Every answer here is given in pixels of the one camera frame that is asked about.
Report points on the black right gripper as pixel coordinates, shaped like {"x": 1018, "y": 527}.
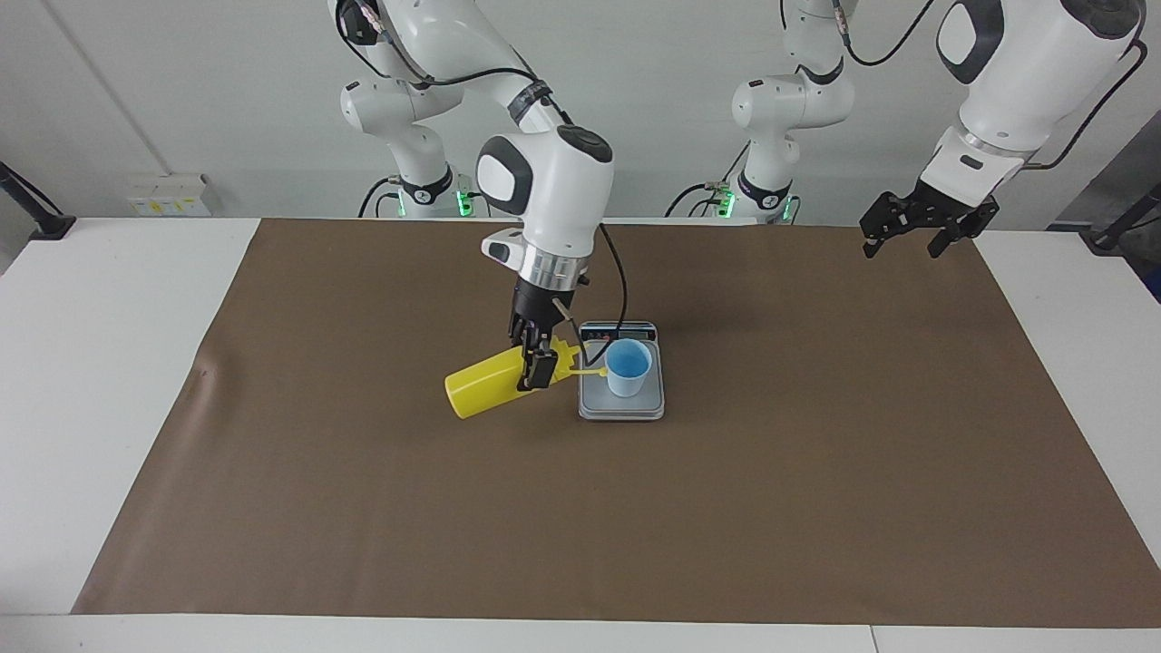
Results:
{"x": 542, "y": 313}

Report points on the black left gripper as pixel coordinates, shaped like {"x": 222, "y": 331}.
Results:
{"x": 948, "y": 204}

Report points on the yellow squeeze bottle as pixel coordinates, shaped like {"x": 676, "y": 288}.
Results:
{"x": 481, "y": 385}

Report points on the light blue plastic cup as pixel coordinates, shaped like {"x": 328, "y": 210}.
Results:
{"x": 629, "y": 379}

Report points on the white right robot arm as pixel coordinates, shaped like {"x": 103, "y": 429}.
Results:
{"x": 553, "y": 199}

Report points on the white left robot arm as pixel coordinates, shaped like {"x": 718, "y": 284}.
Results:
{"x": 1025, "y": 82}

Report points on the silver digital kitchen scale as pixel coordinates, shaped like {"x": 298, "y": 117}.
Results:
{"x": 626, "y": 408}

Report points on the brown paper table mat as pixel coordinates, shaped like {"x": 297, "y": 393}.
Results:
{"x": 635, "y": 526}

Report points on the black clamp mount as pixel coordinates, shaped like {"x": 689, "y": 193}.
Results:
{"x": 50, "y": 225}
{"x": 1111, "y": 234}

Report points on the white wall socket box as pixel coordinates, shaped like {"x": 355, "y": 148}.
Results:
{"x": 168, "y": 195}

